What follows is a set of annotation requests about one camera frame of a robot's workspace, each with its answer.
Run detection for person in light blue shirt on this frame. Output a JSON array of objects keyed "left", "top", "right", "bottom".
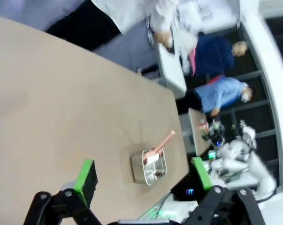
[{"left": 185, "top": 78, "right": 254, "bottom": 117}]

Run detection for person in white shirt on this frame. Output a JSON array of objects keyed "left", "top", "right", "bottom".
[{"left": 45, "top": 0, "right": 179, "bottom": 51}]

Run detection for person's left forearm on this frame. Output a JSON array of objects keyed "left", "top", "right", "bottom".
[{"left": 150, "top": 0, "right": 180, "bottom": 34}]

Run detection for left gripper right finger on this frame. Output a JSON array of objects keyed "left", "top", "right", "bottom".
[{"left": 178, "top": 157, "right": 267, "bottom": 225}]

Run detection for black computer with lights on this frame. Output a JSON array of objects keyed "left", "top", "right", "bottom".
[{"left": 171, "top": 180, "right": 204, "bottom": 202}]

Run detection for pink lint roller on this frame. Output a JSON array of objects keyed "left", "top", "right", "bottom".
[{"left": 142, "top": 130, "right": 176, "bottom": 166}]

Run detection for navy shirt bald mannequin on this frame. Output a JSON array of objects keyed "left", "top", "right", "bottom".
[{"left": 187, "top": 34, "right": 248, "bottom": 76}]

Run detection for steel rectangular container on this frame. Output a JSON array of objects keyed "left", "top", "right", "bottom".
[{"left": 130, "top": 149, "right": 168, "bottom": 186}]

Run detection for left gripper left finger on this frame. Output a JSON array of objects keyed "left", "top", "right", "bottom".
[{"left": 23, "top": 159, "right": 102, "bottom": 225}]

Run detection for person's left hand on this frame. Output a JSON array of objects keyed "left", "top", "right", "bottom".
[{"left": 154, "top": 31, "right": 174, "bottom": 49}]

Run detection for small brown table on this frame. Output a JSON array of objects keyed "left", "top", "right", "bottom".
[{"left": 187, "top": 107, "right": 214, "bottom": 158}]

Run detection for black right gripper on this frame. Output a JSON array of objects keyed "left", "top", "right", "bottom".
[{"left": 239, "top": 120, "right": 257, "bottom": 148}]

